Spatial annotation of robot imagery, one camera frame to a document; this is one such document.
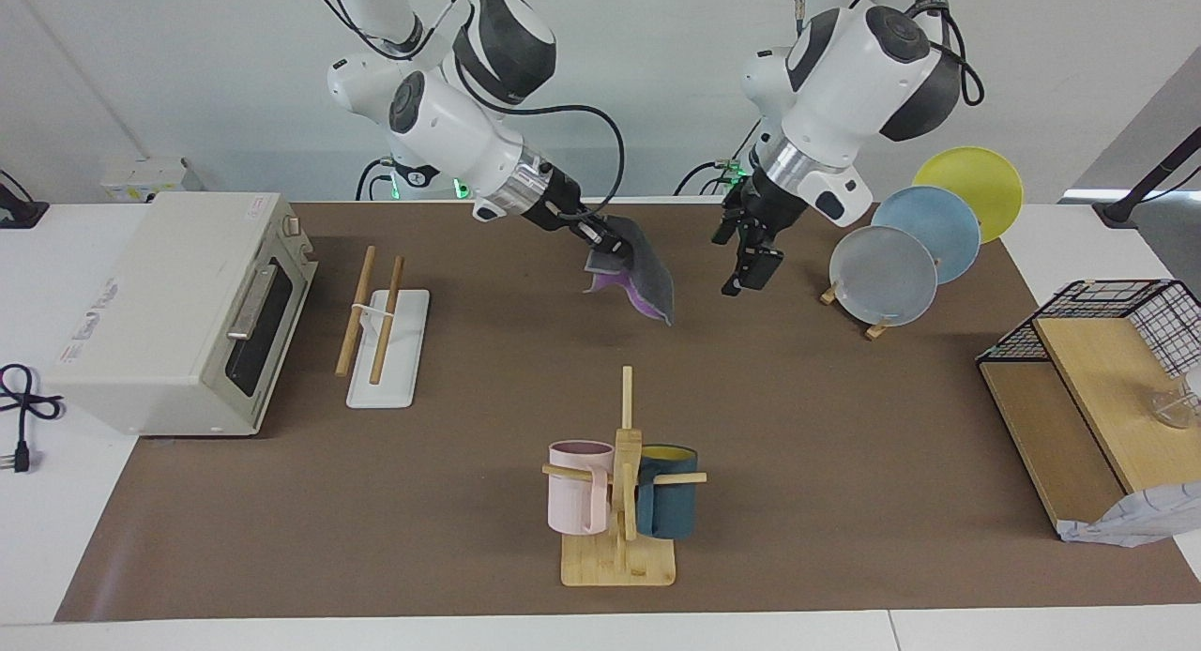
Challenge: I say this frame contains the brown table mat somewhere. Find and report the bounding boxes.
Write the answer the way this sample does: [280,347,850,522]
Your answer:
[54,201,1201,624]

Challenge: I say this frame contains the grey plate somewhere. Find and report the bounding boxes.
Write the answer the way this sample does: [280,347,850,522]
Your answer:
[829,225,939,327]

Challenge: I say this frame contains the yellow plate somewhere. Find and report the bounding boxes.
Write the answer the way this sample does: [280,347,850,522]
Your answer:
[913,146,1025,245]

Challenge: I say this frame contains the light blue plate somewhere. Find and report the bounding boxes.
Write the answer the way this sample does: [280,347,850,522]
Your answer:
[871,186,982,286]

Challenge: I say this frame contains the pink mug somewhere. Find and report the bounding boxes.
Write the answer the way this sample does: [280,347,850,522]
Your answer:
[548,441,616,536]

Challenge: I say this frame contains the purple and grey towel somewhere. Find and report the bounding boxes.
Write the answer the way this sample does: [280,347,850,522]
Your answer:
[584,215,677,326]

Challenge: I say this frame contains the white towel rack wooden rods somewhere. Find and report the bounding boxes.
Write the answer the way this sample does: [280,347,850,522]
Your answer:
[335,246,431,410]

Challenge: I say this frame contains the wooden shelf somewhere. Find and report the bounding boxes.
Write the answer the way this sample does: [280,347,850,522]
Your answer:
[976,315,1201,532]

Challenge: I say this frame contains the black clamp stand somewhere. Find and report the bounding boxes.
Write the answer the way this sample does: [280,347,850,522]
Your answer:
[1093,126,1201,228]

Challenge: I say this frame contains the dark teal mug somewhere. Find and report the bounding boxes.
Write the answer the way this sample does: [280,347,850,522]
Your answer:
[636,445,699,540]

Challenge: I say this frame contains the wooden mug tree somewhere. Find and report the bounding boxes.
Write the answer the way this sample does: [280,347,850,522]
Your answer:
[541,367,707,588]

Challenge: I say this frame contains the wooden plate rack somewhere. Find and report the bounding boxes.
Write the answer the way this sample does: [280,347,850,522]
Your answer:
[820,280,892,341]

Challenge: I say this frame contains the black desk mount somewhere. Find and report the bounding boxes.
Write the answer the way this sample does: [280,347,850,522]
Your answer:
[0,170,50,230]

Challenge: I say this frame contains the black power cable with plug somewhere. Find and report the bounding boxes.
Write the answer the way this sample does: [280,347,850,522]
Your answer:
[0,363,65,474]

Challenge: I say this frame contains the clear glass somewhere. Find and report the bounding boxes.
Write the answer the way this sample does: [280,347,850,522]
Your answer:
[1147,370,1201,431]

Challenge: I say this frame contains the beige toaster oven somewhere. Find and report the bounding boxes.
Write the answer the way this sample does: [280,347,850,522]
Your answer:
[47,191,318,438]

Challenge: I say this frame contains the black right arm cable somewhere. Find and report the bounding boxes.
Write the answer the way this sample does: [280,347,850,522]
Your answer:
[488,102,627,222]

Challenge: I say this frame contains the white wall box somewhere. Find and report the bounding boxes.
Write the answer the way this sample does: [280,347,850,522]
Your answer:
[100,157,203,204]

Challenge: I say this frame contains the white patterned cloth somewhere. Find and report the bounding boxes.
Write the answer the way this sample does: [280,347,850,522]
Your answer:
[1058,480,1201,549]

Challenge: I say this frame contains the black wire basket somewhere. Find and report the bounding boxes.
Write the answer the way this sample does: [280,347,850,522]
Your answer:
[976,279,1201,380]

